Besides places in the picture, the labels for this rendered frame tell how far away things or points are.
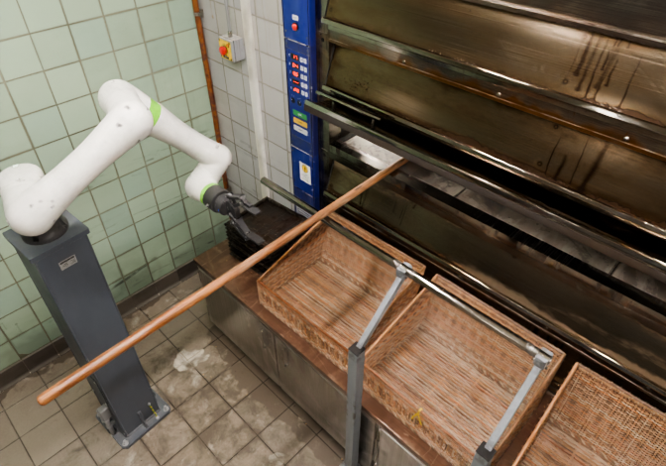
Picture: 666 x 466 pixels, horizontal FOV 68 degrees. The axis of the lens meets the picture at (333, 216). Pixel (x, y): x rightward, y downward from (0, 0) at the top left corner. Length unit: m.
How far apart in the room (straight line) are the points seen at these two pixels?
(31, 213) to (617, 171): 1.65
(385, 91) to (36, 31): 1.40
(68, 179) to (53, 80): 0.91
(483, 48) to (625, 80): 0.39
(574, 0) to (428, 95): 0.54
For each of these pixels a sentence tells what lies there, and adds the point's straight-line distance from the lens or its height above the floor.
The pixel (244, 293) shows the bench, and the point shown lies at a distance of 2.37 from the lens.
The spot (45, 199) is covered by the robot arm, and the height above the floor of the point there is 1.45.
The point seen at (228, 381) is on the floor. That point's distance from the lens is 2.80.
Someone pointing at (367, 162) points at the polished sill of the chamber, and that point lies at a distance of 2.09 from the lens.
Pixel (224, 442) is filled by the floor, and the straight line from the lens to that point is 2.64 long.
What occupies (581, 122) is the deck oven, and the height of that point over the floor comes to 1.65.
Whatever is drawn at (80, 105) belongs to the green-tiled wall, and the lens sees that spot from 2.55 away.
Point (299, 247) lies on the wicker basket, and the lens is 2.30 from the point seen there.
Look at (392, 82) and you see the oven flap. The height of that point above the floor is 1.56.
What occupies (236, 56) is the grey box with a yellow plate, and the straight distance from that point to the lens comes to 2.45.
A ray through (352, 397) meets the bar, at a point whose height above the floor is 0.69.
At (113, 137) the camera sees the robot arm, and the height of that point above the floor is 1.58.
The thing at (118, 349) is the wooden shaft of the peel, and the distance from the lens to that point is 1.50.
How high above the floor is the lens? 2.32
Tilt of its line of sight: 39 degrees down
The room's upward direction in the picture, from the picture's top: straight up
